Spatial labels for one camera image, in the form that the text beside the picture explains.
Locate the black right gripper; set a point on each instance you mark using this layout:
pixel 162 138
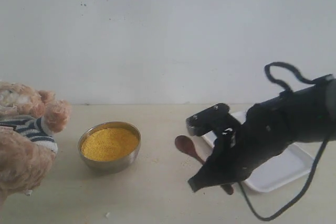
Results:
pixel 237 154

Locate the brown wooden spoon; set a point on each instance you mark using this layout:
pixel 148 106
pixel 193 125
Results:
pixel 187 146

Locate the tan teddy bear striped shirt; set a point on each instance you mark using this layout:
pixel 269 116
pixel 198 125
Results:
pixel 30 119

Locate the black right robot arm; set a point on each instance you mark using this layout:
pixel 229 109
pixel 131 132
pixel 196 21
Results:
pixel 309 114

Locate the white rectangular plastic tray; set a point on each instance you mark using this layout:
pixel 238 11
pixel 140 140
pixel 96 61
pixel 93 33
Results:
pixel 292 164

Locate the stainless steel bowl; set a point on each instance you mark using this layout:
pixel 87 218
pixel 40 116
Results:
pixel 112 166

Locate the yellow millet grain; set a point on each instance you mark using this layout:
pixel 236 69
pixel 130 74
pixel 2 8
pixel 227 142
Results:
pixel 109 144

